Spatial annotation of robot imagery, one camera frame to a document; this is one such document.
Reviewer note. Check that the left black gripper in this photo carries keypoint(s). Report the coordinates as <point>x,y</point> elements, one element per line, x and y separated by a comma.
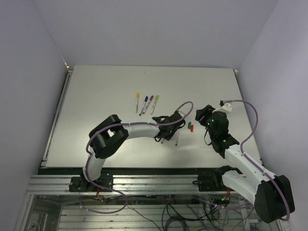
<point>169,137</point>

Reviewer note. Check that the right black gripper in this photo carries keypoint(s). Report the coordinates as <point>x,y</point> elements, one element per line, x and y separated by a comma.
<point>202,114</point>

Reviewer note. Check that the yellow whiteboard marker pen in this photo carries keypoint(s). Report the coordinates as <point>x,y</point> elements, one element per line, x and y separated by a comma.
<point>154,104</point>

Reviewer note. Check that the purple whiteboard marker pen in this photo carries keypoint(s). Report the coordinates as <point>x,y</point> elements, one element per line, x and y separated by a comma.
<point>147,105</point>

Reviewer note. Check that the blue whiteboard marker pen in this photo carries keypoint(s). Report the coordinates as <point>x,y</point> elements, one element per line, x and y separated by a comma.
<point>143,106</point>

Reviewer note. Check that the orange whiteboard marker pen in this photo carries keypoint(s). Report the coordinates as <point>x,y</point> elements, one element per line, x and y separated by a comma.
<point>137,102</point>

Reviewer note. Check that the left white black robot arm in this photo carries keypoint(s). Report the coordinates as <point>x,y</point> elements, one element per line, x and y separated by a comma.
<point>109,135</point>

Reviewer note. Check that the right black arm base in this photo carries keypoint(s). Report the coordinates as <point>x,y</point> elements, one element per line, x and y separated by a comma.
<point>211,179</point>

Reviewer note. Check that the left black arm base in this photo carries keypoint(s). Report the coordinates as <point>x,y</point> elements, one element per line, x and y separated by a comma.
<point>80,184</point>

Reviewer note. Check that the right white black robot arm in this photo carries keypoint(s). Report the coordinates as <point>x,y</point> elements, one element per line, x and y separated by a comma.
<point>270,194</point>

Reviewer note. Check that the green whiteboard marker pen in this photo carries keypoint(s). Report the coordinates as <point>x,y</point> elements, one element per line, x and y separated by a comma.
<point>177,138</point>

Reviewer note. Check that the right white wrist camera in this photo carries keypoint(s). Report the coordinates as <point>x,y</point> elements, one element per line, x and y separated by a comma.
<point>224,107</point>

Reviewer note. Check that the aluminium frame rail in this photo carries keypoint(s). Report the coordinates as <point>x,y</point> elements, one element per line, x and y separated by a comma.
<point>129,185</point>

